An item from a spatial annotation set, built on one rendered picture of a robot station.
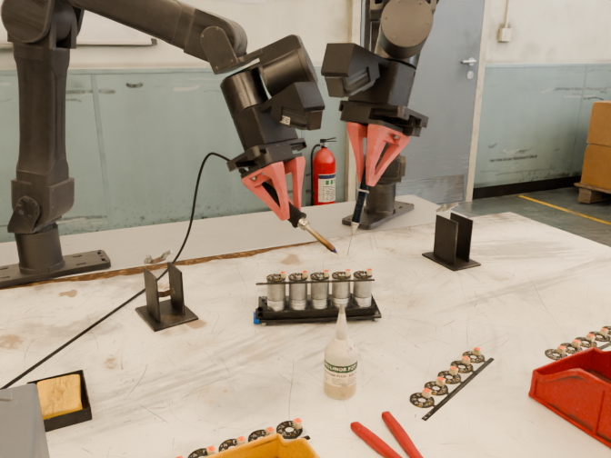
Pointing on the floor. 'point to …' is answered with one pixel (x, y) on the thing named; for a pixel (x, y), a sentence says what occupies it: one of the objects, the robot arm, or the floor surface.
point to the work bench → (115, 340)
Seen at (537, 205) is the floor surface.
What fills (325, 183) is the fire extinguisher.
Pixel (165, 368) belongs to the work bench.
